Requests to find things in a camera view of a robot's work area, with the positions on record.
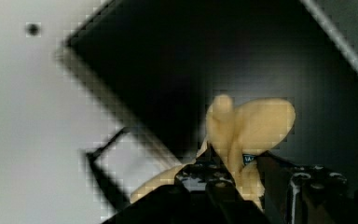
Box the black silver toaster oven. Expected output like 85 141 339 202
55 0 358 213

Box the peeled yellow toy banana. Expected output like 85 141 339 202
130 93 296 213

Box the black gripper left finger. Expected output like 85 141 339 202
102 147 261 224

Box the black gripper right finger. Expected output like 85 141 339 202
256 152 358 224

